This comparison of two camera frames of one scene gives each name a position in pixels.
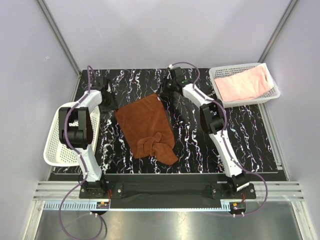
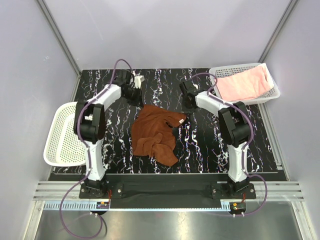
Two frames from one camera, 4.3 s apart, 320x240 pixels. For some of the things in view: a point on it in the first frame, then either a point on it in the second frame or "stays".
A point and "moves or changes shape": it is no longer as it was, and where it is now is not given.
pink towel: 249,84 stays
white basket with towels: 56,153 stays
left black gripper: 113,106 -> 138,101
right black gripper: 168,93 -> 186,110
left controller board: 102,205 stays
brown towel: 147,128 moves or changes shape
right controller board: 237,207 stays
